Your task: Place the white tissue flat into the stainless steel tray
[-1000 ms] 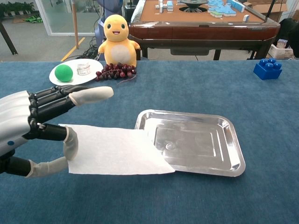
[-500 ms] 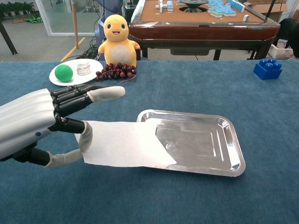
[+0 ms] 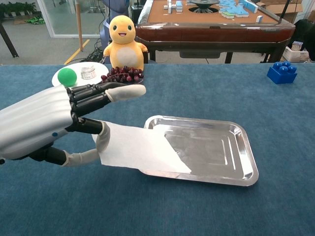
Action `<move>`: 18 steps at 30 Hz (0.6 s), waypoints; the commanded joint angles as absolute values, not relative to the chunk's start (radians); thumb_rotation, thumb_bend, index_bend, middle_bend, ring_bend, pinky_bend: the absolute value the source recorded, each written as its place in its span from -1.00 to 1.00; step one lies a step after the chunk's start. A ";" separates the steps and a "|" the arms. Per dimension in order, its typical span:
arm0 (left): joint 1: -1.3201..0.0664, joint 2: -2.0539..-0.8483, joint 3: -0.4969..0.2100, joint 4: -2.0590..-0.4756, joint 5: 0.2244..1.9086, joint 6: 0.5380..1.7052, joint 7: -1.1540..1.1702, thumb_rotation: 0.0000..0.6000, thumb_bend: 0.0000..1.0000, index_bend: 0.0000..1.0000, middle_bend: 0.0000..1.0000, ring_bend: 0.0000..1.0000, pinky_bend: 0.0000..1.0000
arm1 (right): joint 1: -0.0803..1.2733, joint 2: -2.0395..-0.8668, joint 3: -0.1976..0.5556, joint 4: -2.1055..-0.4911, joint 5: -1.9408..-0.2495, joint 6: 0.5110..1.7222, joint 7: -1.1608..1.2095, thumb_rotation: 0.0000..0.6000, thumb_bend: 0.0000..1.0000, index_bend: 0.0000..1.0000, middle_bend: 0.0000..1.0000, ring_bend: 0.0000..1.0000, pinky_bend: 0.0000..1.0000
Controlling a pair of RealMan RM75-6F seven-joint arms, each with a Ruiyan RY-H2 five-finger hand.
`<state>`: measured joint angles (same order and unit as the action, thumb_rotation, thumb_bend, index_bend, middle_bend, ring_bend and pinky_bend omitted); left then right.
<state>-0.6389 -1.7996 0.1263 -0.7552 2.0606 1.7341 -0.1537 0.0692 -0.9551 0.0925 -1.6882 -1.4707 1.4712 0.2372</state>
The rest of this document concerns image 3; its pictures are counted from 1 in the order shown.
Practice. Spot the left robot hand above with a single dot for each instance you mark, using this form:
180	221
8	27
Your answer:
32	123

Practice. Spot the white paper sheet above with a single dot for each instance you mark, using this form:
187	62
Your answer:
137	147

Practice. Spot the stainless steel tray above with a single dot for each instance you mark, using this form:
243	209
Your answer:
221	152

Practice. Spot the green ball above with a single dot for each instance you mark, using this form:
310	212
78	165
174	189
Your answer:
67	77

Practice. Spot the small clear jar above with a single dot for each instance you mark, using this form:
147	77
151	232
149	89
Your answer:
88	73

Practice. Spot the white round plate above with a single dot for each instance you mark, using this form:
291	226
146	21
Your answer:
99	70

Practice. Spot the black table leg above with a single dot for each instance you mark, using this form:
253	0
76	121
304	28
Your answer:
7	39

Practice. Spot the green object on floor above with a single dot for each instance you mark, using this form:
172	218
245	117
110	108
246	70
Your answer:
35	20

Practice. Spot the bunch of red grapes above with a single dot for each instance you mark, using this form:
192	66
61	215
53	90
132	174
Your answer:
123	73

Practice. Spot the wooden pole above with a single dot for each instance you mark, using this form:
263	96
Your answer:
78	24

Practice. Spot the row of potted plants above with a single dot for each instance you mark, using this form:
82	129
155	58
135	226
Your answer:
17	8

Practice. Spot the yellow plush duck toy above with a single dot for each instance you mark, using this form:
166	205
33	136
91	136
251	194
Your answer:
125	54

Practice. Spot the blue grey machine base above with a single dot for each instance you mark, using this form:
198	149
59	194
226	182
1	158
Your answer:
118	5

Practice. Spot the blue felt table cover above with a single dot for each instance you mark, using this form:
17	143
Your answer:
197	98

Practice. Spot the small cluster of mahjong tiles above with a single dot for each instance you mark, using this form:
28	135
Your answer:
173	7

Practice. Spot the brown mahjong table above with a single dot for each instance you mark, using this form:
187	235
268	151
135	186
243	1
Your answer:
209	32

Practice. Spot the heap of blue mahjong tiles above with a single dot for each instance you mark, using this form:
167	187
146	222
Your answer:
232	11

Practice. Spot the long row of mahjong tiles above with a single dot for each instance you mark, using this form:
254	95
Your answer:
249	6

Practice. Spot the single white blue mahjong tile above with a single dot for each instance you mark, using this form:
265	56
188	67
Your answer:
259	19

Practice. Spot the blue building block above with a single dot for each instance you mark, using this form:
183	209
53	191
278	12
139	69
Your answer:
280	76

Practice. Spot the white storage box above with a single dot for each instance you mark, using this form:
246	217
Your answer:
295	55

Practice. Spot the seated person in black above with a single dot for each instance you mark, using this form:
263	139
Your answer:
307	32

